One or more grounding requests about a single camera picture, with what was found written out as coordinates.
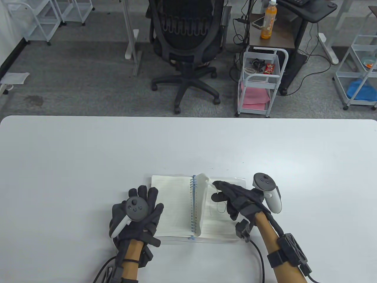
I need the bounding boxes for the person's right hand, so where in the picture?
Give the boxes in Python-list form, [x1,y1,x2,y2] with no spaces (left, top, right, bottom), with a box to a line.
[211,180,271,221]

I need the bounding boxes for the person's left hand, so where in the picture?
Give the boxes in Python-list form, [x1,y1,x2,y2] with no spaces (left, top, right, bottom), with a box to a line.
[109,185,164,247]

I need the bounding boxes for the blue spiral lined notebook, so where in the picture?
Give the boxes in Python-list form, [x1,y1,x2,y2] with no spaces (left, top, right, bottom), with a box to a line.
[144,173,247,244]

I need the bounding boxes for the person's right forearm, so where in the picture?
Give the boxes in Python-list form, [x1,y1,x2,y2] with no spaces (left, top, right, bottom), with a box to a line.
[255,212,307,283]

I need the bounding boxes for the person's left forearm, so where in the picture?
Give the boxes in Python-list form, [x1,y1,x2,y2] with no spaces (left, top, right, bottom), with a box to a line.
[121,239,145,283]

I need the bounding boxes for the grey white handheld controller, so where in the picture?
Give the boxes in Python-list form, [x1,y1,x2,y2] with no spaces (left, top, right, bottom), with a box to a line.
[110,197,149,238]
[253,173,282,213]

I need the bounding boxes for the pink cloth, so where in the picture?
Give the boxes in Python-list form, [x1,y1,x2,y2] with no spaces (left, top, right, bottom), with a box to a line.
[240,83,271,106]

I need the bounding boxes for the small white rolling cart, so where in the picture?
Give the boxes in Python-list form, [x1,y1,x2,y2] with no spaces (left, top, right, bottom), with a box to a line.
[237,47,289,118]

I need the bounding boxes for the black computer tower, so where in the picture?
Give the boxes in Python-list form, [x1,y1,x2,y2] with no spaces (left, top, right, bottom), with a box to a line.
[280,52,308,96]

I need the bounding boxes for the white desk leg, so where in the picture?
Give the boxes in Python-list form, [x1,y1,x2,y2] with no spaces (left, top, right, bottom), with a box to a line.
[122,0,143,77]
[318,0,352,65]

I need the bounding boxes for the black mesh office chair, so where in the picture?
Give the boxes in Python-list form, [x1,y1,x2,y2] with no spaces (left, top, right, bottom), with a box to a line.
[146,0,227,115]

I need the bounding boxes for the blue cloth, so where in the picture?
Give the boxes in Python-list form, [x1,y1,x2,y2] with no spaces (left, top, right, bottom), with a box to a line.
[346,78,377,101]

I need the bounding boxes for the brown side table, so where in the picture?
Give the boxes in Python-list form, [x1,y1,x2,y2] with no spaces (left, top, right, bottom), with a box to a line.
[249,12,308,50]

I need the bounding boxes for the white cloth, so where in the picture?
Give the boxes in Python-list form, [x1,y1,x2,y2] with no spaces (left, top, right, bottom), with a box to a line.
[0,72,30,85]

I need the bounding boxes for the orange drink bottle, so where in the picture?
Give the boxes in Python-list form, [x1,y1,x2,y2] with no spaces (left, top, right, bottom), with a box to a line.
[260,0,277,39]

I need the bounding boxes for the black desk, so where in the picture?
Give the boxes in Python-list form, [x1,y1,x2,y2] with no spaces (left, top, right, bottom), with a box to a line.
[277,0,338,22]

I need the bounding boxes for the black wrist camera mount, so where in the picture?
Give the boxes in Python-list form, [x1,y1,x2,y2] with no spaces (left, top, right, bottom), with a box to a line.
[106,264,124,283]
[267,233,312,276]

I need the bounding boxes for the black glove cable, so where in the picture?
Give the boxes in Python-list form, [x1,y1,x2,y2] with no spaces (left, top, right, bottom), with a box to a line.
[249,239,266,283]
[94,256,117,283]

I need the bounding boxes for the tangled thin cables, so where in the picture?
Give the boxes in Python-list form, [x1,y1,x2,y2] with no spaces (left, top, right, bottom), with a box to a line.
[244,58,265,74]

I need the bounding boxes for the black power cable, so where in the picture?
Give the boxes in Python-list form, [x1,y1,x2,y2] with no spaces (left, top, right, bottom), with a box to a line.
[283,22,332,96]

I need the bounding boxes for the white wire cart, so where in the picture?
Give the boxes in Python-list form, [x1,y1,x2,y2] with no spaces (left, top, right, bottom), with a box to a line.
[333,6,377,111]

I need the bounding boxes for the black floor cable bundle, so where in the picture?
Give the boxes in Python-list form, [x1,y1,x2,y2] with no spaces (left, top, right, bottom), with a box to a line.
[229,0,255,84]

